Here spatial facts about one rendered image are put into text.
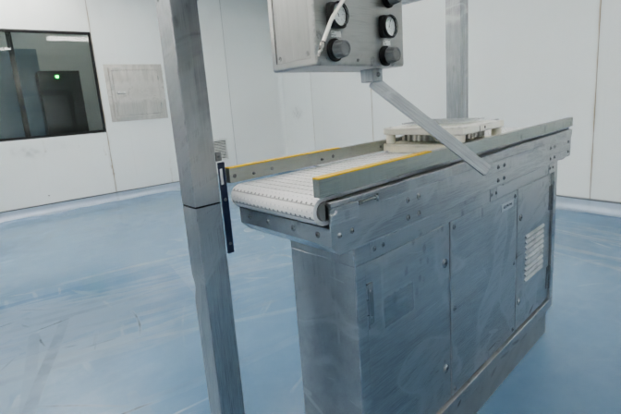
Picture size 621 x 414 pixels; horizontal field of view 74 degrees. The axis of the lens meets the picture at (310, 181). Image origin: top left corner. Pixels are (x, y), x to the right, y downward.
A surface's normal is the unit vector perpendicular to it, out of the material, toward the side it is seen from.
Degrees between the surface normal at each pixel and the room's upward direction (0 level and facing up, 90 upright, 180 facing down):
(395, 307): 90
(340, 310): 90
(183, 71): 90
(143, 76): 90
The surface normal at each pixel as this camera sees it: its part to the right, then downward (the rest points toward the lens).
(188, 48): 0.68, 0.09
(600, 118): -0.79, 0.17
